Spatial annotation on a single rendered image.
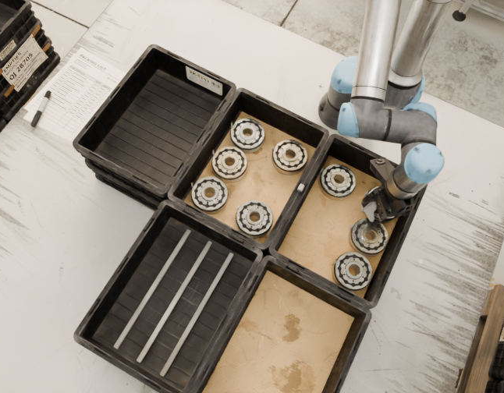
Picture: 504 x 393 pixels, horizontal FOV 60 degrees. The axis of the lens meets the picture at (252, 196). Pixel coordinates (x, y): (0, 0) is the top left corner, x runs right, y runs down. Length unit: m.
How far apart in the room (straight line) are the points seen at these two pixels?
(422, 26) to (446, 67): 1.60
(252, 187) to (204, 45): 0.64
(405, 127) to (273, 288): 0.53
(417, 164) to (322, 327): 0.50
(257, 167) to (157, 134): 0.32
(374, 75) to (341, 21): 1.80
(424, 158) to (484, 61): 2.01
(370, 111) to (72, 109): 1.01
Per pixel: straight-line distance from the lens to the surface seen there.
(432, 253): 1.49
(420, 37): 1.26
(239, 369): 1.18
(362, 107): 1.02
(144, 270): 1.22
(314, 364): 1.20
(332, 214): 1.28
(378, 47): 1.05
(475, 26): 3.11
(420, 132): 1.03
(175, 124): 1.37
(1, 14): 2.27
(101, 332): 1.22
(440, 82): 2.75
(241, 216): 1.21
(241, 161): 1.26
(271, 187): 1.27
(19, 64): 2.17
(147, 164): 1.32
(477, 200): 1.62
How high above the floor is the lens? 2.01
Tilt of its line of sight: 69 degrees down
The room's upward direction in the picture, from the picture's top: 9 degrees clockwise
